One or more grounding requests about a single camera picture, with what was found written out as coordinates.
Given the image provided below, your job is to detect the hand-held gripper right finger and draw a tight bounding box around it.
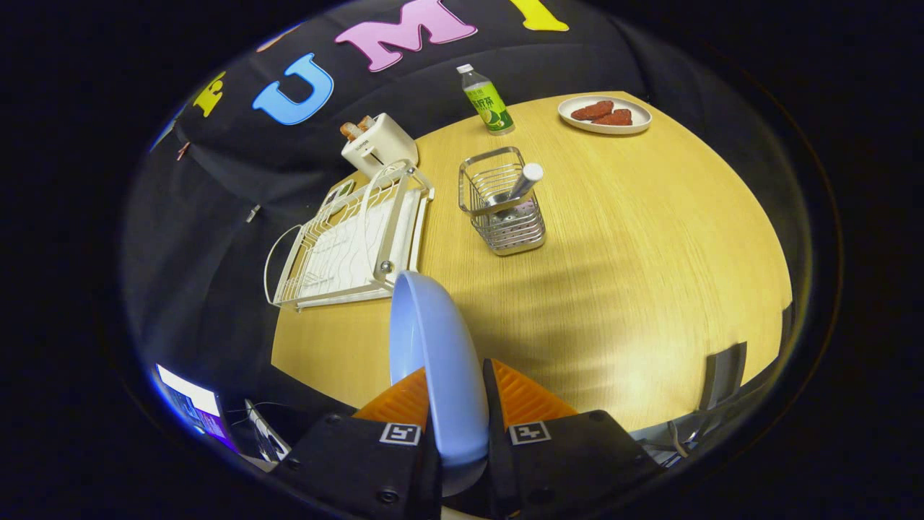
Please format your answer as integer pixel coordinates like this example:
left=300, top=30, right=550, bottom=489
left=482, top=357, right=665, bottom=520

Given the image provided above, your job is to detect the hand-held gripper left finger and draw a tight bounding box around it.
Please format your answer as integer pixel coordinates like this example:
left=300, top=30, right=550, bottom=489
left=271, top=366, right=443, bottom=520

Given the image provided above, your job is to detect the blue plate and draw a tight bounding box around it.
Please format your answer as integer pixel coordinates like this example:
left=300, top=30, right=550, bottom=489
left=389, top=271, right=491, bottom=498

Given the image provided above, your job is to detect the metal wire basket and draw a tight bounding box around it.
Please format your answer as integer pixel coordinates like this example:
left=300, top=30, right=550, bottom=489
left=458, top=147, right=547, bottom=257

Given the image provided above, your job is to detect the white wire dish rack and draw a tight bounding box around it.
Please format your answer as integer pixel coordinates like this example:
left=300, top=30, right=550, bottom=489
left=263, top=160, right=435, bottom=312

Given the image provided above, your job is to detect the checkered handle metal spoon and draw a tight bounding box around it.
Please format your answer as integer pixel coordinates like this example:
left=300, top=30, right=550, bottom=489
left=498, top=163, right=544, bottom=217

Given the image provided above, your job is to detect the white oval plate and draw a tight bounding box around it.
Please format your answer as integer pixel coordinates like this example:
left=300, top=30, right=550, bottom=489
left=558, top=95, right=653, bottom=136

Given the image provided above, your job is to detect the lit monitor screen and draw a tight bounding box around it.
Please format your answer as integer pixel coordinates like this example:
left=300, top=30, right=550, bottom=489
left=154, top=363, right=233, bottom=450

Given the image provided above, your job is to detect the dark grey chair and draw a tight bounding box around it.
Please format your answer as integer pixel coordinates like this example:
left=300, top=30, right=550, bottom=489
left=666, top=342, right=749, bottom=457

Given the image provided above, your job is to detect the compartment tray with grains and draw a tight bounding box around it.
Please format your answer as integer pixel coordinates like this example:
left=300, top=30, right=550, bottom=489
left=321, top=178, right=357, bottom=212

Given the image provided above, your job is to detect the white toaster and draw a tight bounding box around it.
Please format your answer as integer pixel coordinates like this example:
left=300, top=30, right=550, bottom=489
left=341, top=113, right=419, bottom=180

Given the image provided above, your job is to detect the green label drink bottle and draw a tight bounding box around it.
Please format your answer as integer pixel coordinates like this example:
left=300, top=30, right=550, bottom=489
left=456, top=64, right=516, bottom=137

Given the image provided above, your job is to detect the white device with cables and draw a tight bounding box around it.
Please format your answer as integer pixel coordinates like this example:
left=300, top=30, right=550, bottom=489
left=244, top=399, right=292, bottom=464

